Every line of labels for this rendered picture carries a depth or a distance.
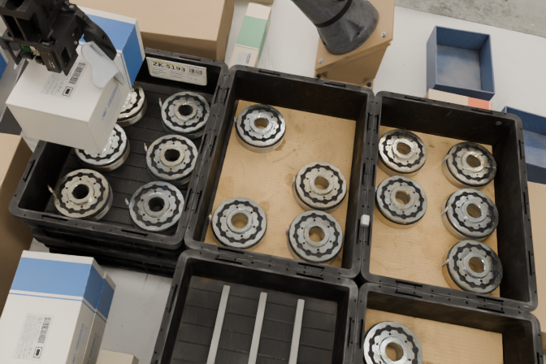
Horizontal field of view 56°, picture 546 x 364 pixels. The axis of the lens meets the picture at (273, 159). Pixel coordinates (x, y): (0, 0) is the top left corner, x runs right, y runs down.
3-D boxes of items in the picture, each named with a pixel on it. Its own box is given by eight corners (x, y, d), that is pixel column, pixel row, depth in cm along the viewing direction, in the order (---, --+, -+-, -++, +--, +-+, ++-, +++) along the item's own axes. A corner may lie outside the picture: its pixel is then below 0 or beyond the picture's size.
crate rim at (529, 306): (372, 95, 106) (375, 88, 104) (516, 121, 106) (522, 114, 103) (356, 283, 86) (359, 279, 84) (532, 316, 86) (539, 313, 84)
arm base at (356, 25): (334, 13, 134) (312, -12, 128) (383, -3, 124) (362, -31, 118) (319, 60, 129) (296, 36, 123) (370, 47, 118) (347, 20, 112)
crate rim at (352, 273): (230, 70, 106) (230, 62, 104) (372, 95, 106) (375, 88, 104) (182, 251, 87) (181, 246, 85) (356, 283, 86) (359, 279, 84)
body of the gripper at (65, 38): (15, 67, 68) (-24, -1, 57) (43, 20, 72) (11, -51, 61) (71, 80, 68) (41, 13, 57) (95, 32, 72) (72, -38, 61)
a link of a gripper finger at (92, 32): (97, 66, 74) (49, 23, 68) (101, 56, 75) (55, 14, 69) (119, 59, 71) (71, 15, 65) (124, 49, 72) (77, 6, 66)
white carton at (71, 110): (78, 41, 89) (63, 2, 81) (145, 56, 88) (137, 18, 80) (27, 136, 79) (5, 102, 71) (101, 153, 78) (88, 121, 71)
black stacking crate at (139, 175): (100, 74, 115) (88, 39, 105) (229, 97, 115) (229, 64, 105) (30, 238, 96) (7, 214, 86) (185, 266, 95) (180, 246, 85)
